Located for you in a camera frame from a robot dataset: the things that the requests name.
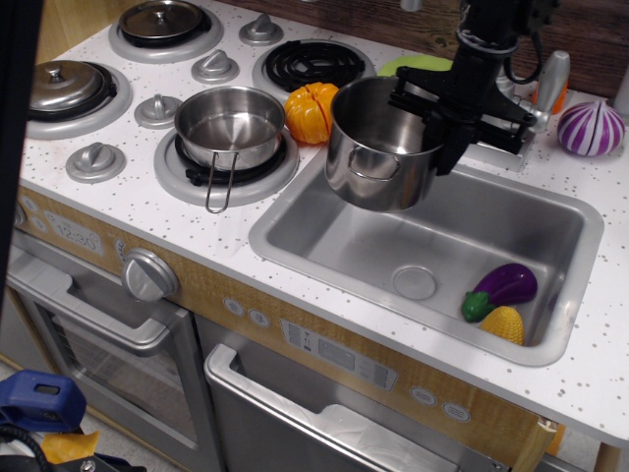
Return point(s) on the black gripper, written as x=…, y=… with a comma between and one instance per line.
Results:
x=464, y=106

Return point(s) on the tall steel pot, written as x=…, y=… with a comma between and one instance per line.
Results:
x=377, y=158

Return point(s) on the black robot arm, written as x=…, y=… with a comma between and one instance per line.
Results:
x=493, y=22

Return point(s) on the grey toy sink basin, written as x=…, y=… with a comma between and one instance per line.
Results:
x=421, y=262

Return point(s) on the steel pot lid rear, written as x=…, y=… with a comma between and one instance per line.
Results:
x=160, y=20

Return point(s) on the steel pot lid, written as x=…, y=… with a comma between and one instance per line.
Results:
x=160, y=20
x=62, y=85

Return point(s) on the steel pot lid left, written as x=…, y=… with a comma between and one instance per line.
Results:
x=62, y=85

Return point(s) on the green plastic plate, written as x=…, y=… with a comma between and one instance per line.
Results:
x=422, y=62

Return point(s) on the orange toy pumpkin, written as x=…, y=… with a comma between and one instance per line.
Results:
x=308, y=113

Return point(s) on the purple striped toy onion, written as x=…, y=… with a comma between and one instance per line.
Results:
x=591, y=129

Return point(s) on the black coil burner rear right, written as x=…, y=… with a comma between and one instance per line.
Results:
x=298, y=63

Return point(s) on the purple toy eggplant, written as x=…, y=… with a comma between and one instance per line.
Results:
x=506, y=285

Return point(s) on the yellow toy corn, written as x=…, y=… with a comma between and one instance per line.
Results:
x=506, y=323

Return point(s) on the silver stove knob rear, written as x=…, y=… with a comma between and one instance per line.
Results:
x=263, y=31

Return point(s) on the silver stove knob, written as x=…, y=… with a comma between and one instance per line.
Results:
x=215, y=69
x=95, y=163
x=157, y=112
x=263, y=31

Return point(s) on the silver stove knob left centre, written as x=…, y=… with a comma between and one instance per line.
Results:
x=157, y=112

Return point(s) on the silver dishwasher door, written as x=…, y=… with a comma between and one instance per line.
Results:
x=273, y=414

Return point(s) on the large silver oven dial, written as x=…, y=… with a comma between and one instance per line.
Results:
x=146, y=277

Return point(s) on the silver stove knob front left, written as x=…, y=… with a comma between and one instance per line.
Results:
x=95, y=163

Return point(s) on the silver oven door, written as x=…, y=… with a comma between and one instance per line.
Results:
x=138, y=364

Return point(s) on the blue clamp tool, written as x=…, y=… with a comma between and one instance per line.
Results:
x=40, y=402

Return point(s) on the yellow cloth scrap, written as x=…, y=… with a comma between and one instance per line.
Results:
x=66, y=447

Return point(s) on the orange toy behind faucet handle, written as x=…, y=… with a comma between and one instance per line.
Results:
x=558, y=104

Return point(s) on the silver faucet lever handle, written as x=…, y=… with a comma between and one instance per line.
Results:
x=554, y=75

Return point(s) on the steel saucepan with wire handle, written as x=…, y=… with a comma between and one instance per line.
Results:
x=230, y=129

